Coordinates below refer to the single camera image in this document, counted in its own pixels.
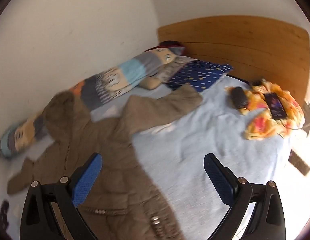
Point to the rolled patchwork blanket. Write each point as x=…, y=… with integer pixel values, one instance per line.
x=124, y=72

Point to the brown quilted jacket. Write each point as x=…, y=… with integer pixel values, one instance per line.
x=114, y=142

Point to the bed with light blue sheet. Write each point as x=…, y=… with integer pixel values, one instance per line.
x=195, y=142

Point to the dark phone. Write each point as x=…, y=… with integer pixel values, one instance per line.
x=275, y=105

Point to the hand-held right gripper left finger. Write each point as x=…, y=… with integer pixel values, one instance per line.
x=87, y=177

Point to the dark red cushion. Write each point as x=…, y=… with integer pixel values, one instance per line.
x=167, y=43

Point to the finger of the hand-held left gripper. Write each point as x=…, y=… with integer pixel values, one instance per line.
x=2, y=212

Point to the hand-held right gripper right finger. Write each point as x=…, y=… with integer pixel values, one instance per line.
x=218, y=177

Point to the blue star-print pillow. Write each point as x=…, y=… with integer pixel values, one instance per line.
x=200, y=73

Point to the beige plush pillow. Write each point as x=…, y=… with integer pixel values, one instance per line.
x=150, y=82

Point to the wooden headboard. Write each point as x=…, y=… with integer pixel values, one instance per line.
x=245, y=45

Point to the orange floral cloth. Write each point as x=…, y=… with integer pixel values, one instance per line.
x=260, y=122

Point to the dark brown board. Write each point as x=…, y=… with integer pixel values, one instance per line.
x=299, y=162

